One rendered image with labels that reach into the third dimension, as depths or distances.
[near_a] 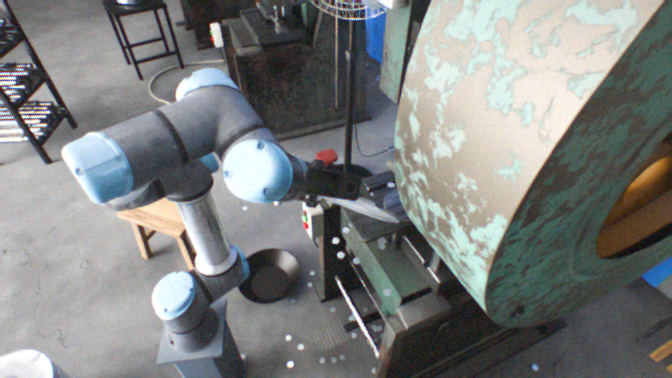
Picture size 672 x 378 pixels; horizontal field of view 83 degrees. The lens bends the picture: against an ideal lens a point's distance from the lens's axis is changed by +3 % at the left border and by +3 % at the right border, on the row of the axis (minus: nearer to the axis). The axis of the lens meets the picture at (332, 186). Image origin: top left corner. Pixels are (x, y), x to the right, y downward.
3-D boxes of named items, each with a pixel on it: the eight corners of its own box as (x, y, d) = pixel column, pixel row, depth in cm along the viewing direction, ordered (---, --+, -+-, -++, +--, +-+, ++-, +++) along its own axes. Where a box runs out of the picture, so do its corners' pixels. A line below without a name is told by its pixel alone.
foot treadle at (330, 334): (321, 358, 143) (320, 352, 140) (311, 334, 150) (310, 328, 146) (447, 299, 161) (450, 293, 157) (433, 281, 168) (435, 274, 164)
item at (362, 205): (424, 231, 84) (426, 228, 84) (324, 182, 70) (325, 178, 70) (353, 212, 109) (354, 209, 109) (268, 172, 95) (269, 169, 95)
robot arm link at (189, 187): (194, 287, 116) (122, 142, 79) (236, 259, 123) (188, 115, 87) (214, 313, 109) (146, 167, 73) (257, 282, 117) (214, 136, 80)
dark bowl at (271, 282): (248, 322, 165) (245, 314, 161) (232, 269, 185) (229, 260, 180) (311, 296, 174) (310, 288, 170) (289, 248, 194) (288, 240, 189)
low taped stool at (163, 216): (227, 242, 198) (212, 197, 174) (199, 279, 182) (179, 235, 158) (173, 224, 207) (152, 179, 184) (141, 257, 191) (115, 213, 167)
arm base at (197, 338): (163, 356, 111) (152, 342, 104) (172, 309, 121) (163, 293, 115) (216, 349, 112) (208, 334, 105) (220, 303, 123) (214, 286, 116)
